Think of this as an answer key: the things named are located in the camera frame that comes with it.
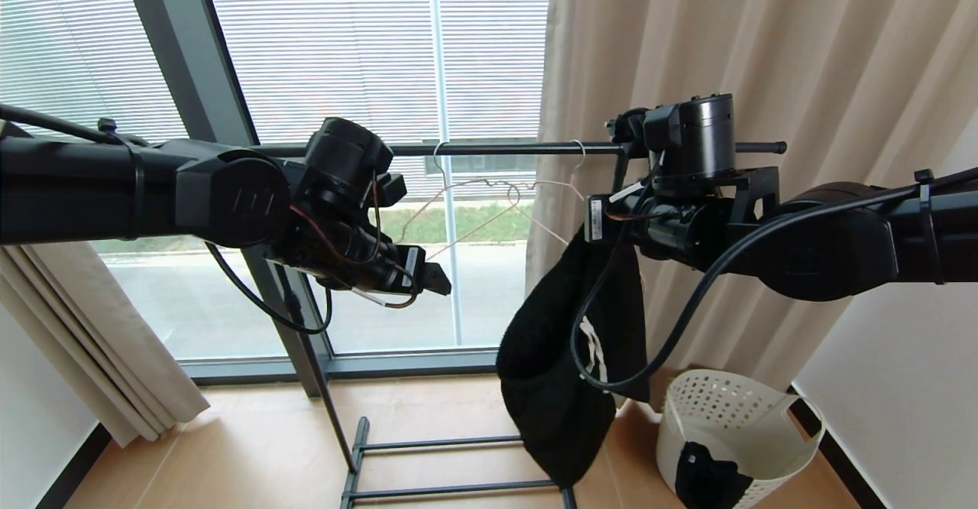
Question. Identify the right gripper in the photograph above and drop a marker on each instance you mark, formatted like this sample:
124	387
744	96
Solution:
672	230

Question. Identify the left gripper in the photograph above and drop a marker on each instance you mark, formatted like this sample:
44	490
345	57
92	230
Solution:
367	264

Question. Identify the pink clothes hanger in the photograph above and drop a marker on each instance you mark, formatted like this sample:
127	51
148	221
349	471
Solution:
550	183
477	182

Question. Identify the black shorts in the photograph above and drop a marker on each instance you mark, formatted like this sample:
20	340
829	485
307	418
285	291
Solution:
550	402

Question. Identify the black clothes rack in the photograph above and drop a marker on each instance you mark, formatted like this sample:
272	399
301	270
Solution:
497	148

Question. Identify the white laundry basket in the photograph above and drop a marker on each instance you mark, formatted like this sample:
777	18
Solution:
733	410

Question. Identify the window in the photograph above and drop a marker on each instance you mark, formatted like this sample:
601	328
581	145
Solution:
344	50

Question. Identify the beige curtain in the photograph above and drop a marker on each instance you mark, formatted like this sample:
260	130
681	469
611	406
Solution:
92	341
802	50

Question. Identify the black garment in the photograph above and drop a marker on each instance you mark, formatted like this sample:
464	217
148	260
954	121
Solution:
710	478

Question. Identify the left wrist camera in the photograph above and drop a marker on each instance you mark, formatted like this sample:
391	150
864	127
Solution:
391	190

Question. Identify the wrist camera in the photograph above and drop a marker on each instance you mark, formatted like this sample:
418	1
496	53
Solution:
657	127
391	190

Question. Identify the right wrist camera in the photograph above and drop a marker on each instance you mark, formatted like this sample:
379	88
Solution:
657	127

